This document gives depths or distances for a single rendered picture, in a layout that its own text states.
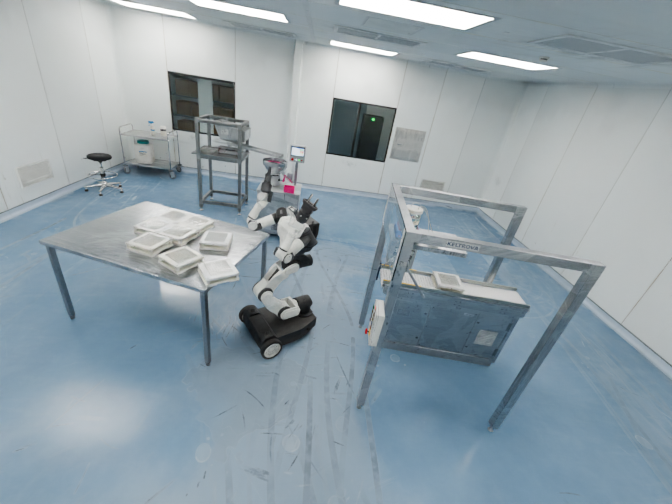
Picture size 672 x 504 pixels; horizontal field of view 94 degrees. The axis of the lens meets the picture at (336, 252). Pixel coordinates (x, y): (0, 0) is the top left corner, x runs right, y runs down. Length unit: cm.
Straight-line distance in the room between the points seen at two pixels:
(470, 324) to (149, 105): 728
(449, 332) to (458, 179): 545
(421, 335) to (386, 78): 552
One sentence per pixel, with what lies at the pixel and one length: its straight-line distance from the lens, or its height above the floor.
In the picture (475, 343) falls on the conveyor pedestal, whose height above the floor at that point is 28.
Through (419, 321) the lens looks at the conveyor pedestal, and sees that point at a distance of 316.
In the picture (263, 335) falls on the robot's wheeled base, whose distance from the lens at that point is 298.
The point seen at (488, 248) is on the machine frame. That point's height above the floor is 160.
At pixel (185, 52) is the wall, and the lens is 776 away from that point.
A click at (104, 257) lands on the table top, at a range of 303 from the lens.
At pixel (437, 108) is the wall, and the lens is 770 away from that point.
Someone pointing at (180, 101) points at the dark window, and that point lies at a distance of 787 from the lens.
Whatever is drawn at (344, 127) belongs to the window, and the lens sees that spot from 735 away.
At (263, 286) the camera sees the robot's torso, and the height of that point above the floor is 64.
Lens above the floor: 229
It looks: 28 degrees down
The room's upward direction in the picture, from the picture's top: 10 degrees clockwise
